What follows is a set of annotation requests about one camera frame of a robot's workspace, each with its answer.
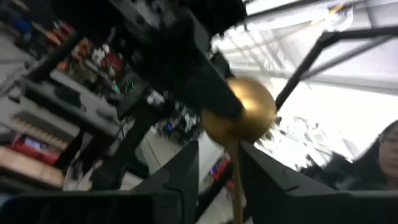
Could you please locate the person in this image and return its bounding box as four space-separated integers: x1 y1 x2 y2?
349 119 398 191

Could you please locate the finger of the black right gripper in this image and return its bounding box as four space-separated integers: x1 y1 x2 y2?
136 12 246 121

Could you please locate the gold spoon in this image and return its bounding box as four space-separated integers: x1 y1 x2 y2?
200 77 277 224

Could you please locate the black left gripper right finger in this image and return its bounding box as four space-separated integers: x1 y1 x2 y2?
240 141 340 224

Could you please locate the black overhead rig frame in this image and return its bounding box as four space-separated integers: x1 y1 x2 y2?
275 26 398 111

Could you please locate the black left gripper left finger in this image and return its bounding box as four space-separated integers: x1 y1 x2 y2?
130 139 200 224

